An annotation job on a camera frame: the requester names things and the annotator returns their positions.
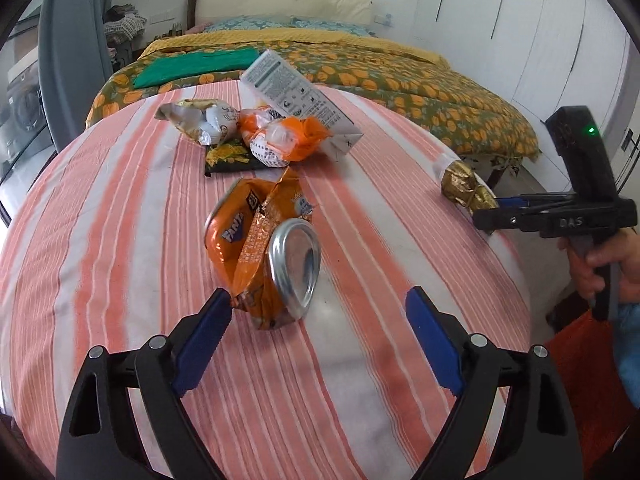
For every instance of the green folded cloth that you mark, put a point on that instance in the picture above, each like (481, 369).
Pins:
(195, 67)

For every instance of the blue floral pillow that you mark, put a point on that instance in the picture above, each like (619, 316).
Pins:
(335, 27)
(250, 24)

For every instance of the bed with floral cover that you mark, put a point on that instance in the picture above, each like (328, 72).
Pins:
(192, 7)

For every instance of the yellow blanket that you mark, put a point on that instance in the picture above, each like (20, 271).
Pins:
(325, 40)

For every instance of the gold foil wrapper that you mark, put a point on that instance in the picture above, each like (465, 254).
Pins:
(462, 182)

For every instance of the black yellow snack packet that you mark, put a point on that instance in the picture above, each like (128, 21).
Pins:
(225, 157)

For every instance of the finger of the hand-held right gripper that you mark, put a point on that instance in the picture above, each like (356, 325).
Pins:
(510, 204)
(510, 221)

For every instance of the crushed orange soda can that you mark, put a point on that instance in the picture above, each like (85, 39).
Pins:
(265, 260)

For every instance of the orange knit sweater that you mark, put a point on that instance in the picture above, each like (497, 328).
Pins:
(580, 355)

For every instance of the round table, striped cloth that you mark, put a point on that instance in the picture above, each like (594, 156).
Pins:
(125, 260)

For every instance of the white wardrobe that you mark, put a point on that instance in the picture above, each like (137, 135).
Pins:
(525, 35)

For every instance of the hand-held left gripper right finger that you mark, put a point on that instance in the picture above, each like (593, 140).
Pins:
(435, 345)

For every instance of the cream headboard cushion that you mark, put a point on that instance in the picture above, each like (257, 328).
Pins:
(285, 2)

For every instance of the pile of clothes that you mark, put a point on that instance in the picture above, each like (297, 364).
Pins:
(125, 25)

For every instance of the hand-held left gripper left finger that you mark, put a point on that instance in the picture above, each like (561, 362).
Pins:
(200, 350)

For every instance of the blue grey curtain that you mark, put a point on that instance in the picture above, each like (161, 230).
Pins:
(75, 50)

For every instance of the white room door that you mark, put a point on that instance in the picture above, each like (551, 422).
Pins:
(627, 110)

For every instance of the blue jeans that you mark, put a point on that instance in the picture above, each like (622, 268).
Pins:
(630, 345)

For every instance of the silver snack wrapper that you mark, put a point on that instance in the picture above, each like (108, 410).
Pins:
(200, 117)

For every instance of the pink cloth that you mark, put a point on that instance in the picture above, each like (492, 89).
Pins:
(197, 26)

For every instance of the leaf print bed skirt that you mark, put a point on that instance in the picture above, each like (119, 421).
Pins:
(492, 162)

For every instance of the orange plastic wrapper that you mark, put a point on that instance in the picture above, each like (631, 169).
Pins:
(287, 137)

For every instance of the white green carton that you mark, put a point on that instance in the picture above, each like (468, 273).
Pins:
(300, 92)

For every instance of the person's right hand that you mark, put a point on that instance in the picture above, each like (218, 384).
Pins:
(600, 260)

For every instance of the white wall socket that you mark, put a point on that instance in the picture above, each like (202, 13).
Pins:
(383, 18)

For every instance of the grey washing machine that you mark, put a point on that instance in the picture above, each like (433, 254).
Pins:
(22, 110)

